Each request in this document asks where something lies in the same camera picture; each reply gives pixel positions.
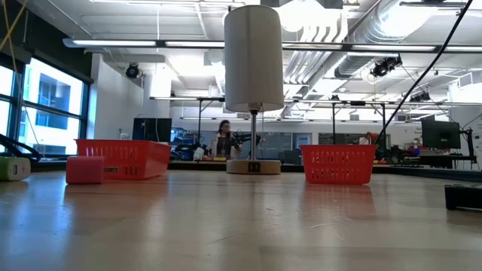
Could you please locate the yellow cable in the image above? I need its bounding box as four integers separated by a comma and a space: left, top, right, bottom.
0, 0, 38, 151

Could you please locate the black computer monitor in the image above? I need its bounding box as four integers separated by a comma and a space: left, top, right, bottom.
132, 117, 173, 143
420, 119, 462, 150

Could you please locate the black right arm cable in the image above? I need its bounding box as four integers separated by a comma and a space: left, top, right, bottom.
374, 0, 474, 145

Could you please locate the silver ventilation duct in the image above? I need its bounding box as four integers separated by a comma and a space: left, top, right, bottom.
333, 0, 430, 79

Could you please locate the red plastic basket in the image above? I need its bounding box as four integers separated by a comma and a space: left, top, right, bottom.
76, 139, 172, 181
300, 144, 378, 185

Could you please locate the long ceiling light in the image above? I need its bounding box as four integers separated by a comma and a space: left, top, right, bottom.
63, 37, 226, 49
282, 43, 453, 53

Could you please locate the person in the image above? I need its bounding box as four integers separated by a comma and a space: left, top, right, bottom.
209, 119, 243, 159

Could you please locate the white shade table lamp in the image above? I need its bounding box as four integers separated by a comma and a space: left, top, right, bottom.
224, 4, 285, 175

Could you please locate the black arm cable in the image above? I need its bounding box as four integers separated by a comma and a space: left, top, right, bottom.
374, 0, 474, 145
0, 133, 43, 163

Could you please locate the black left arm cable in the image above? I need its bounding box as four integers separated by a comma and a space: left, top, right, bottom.
0, 133, 43, 163

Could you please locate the black power bank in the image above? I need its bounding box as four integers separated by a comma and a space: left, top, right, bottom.
444, 183, 482, 211

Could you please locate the pink wall charger block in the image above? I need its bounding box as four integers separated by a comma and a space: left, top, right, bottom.
66, 155, 120, 185

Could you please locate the black round ceiling camera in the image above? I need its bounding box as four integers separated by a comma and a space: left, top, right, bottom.
125, 62, 142, 80

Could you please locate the black ceiling camera cluster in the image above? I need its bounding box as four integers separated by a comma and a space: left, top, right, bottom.
371, 55, 403, 78

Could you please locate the black metal frame stand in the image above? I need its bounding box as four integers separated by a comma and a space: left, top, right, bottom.
330, 99, 388, 147
149, 96, 226, 145

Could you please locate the green and white charger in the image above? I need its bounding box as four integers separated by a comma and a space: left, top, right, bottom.
0, 157, 32, 182

